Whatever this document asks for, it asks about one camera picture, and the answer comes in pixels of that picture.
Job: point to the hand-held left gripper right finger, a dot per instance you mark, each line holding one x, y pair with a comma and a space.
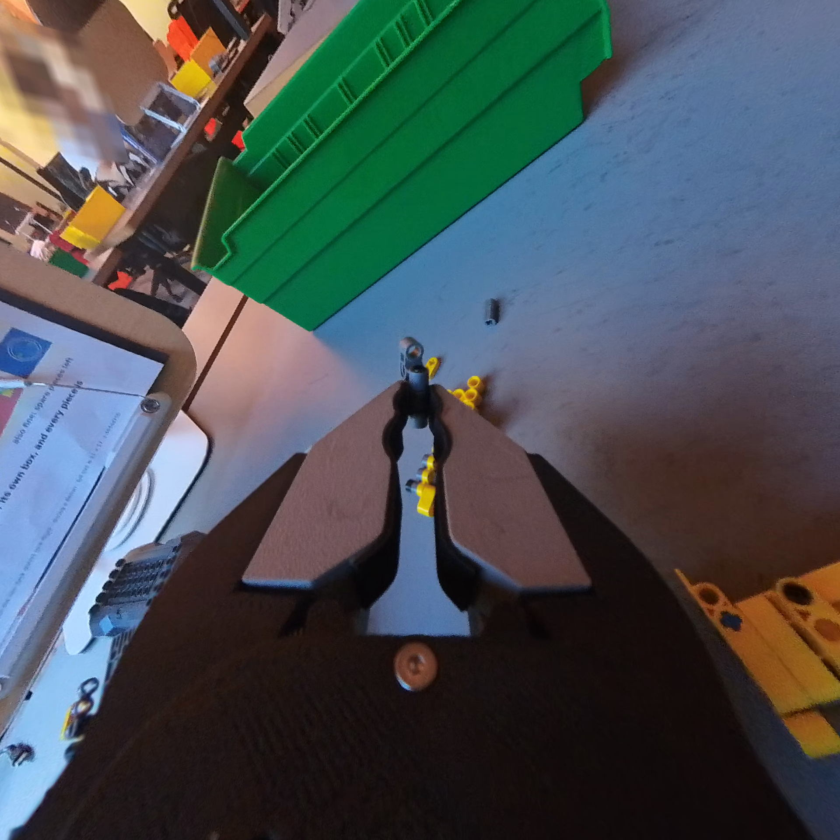
505, 518

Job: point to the grey black block joint connector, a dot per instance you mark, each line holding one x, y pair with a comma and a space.
415, 387

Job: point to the printed instruction sheet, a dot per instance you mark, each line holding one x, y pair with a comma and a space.
59, 459

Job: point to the small green storage bin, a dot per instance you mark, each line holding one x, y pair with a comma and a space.
69, 262

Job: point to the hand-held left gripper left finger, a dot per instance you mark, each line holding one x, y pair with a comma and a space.
328, 518

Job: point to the yellow angled block beam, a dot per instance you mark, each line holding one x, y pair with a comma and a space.
469, 392

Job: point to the yellow storage bin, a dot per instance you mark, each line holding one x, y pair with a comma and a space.
98, 216

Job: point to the dark cylinder block connector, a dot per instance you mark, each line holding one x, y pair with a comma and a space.
492, 312

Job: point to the grey desk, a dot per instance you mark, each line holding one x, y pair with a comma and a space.
623, 328

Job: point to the dark grey studded block shell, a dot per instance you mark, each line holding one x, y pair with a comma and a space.
144, 584

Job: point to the small black yellow block assembly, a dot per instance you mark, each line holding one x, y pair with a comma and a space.
426, 485

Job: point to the yellow block frame assembly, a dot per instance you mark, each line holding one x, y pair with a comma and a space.
774, 643

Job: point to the red storage bin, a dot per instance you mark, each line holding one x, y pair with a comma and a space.
60, 243

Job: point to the instruction sheet on stand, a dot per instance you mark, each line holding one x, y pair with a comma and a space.
170, 348

